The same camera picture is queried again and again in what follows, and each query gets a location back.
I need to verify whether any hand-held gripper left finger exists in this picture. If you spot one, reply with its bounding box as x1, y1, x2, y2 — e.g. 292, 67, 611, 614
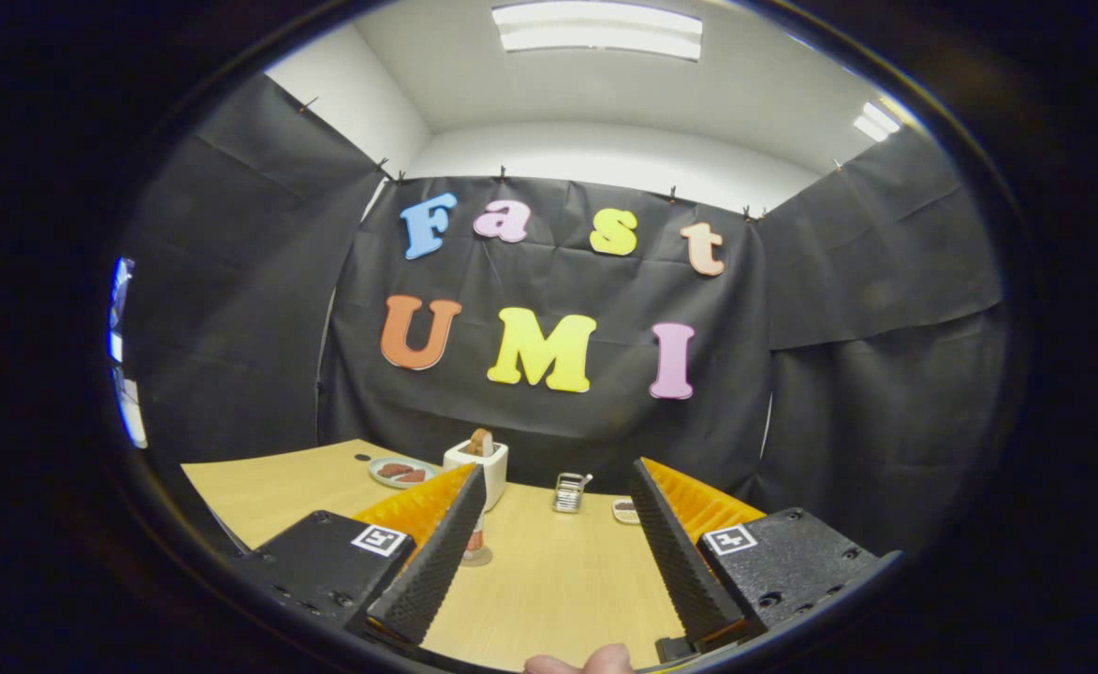
235, 462, 489, 647

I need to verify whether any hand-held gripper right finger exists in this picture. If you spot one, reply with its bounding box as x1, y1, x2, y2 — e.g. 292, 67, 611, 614
628, 457, 903, 652

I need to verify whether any clear plastic juice bottle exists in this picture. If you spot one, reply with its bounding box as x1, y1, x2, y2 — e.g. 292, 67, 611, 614
462, 496, 494, 560

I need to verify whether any pale green plate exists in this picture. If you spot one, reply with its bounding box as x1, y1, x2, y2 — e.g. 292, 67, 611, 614
368, 457, 442, 490

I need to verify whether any white toaster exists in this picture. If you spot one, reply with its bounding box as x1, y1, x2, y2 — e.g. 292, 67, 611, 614
443, 440, 509, 511

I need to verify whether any wooden table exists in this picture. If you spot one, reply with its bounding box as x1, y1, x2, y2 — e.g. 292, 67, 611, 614
182, 438, 699, 671

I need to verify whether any small ceiling light panel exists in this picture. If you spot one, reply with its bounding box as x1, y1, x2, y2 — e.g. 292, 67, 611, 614
853, 101, 902, 143

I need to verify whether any large ceiling light panel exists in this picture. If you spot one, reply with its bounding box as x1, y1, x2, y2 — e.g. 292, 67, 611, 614
492, 2, 704, 62

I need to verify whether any metal wire basket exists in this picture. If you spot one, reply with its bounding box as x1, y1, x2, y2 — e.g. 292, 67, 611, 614
553, 472, 594, 515

